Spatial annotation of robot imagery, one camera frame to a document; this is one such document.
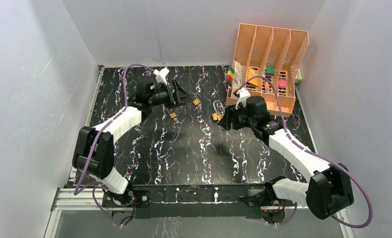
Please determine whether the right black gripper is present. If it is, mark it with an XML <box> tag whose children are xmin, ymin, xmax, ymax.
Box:
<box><xmin>218</xmin><ymin>101</ymin><xmax>256</xmax><ymax>131</ymax></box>

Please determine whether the large brass padlock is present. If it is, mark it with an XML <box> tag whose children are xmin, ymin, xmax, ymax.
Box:
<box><xmin>212</xmin><ymin>100</ymin><xmax>225</xmax><ymax>122</ymax></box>

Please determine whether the small brass padlock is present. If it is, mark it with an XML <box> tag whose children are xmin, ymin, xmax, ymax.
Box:
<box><xmin>169</xmin><ymin>113</ymin><xmax>182</xmax><ymax>124</ymax></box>
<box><xmin>193</xmin><ymin>98</ymin><xmax>202</xmax><ymax>110</ymax></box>

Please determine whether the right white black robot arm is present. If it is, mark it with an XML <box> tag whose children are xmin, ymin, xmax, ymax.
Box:
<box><xmin>218</xmin><ymin>96</ymin><xmax>354</xmax><ymax>220</ymax></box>

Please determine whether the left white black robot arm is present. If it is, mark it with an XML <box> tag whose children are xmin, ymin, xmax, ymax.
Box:
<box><xmin>72</xmin><ymin>79</ymin><xmax>194</xmax><ymax>206</ymax></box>

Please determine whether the coloured marker set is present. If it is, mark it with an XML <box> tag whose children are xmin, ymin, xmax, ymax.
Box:
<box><xmin>225</xmin><ymin>66</ymin><xmax>234</xmax><ymax>86</ymax></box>

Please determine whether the green object in organizer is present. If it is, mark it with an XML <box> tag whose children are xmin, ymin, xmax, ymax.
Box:
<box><xmin>265</xmin><ymin>66</ymin><xmax>275</xmax><ymax>76</ymax></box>

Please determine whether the pink object in organizer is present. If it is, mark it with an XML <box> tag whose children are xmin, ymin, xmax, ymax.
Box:
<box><xmin>278</xmin><ymin>78</ymin><xmax>287</xmax><ymax>90</ymax></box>

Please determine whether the orange plastic file organizer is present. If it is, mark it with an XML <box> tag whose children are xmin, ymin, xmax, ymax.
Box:
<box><xmin>225</xmin><ymin>23</ymin><xmax>309</xmax><ymax>118</ymax></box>

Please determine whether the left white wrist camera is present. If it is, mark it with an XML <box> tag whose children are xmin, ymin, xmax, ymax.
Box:
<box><xmin>153</xmin><ymin>67</ymin><xmax>169</xmax><ymax>85</ymax></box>

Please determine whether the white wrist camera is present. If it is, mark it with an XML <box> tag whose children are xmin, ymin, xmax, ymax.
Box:
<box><xmin>234</xmin><ymin>88</ymin><xmax>251</xmax><ymax>110</ymax></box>
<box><xmin>153</xmin><ymin>67</ymin><xmax>169</xmax><ymax>85</ymax></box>

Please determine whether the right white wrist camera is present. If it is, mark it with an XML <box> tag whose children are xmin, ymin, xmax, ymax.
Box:
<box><xmin>234</xmin><ymin>88</ymin><xmax>251</xmax><ymax>110</ymax></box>

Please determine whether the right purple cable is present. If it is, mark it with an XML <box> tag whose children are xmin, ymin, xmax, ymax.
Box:
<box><xmin>235</xmin><ymin>75</ymin><xmax>374</xmax><ymax>229</ymax></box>

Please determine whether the purple cable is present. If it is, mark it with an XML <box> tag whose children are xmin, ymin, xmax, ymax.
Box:
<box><xmin>73</xmin><ymin>64</ymin><xmax>157</xmax><ymax>227</ymax></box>
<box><xmin>235</xmin><ymin>75</ymin><xmax>374</xmax><ymax>229</ymax></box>

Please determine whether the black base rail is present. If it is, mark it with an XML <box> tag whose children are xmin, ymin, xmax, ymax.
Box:
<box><xmin>51</xmin><ymin>183</ymin><xmax>344</xmax><ymax>227</ymax></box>

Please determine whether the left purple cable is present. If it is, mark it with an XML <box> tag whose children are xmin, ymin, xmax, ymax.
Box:
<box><xmin>73</xmin><ymin>64</ymin><xmax>157</xmax><ymax>227</ymax></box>

